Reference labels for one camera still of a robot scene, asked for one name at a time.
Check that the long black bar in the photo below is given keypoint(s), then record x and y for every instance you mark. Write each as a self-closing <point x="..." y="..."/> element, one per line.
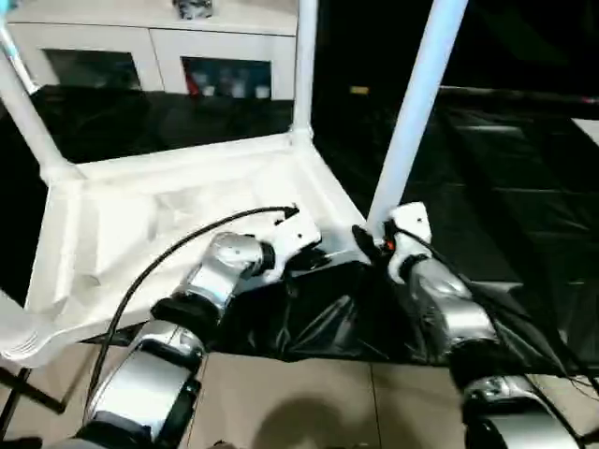
<point x="515" y="96"/>

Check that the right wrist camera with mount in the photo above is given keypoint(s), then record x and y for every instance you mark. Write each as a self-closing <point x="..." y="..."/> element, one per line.
<point x="409" y="220"/>

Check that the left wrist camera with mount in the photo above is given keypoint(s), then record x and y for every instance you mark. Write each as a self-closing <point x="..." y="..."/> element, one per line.
<point x="292" y="236"/>

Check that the black folding table frame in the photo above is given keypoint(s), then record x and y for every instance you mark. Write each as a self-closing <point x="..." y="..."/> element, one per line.
<point x="28" y="395"/>

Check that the dark object on cabinet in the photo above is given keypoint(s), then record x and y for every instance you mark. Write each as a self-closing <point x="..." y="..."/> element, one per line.
<point x="193" y="8"/>

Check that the white flat board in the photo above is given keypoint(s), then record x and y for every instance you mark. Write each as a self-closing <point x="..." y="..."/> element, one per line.
<point x="587" y="131"/>

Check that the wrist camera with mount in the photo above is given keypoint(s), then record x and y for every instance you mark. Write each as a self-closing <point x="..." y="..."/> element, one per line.
<point x="409" y="220"/>
<point x="292" y="236"/>

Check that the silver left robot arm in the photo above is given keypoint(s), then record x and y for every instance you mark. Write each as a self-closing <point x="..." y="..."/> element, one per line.
<point x="210" y="276"/>

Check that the small tan label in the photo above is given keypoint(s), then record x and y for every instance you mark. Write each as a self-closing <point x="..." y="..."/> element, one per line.
<point x="359" y="90"/>

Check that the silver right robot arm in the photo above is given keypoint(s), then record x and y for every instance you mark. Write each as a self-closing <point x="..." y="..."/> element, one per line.
<point x="449" y="299"/>

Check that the black glossy mat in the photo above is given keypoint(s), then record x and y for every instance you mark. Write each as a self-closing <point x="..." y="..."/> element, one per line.
<point x="491" y="187"/>

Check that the white cabinet with glass doors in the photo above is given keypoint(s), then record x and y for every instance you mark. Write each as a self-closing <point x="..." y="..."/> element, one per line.
<point x="154" y="42"/>

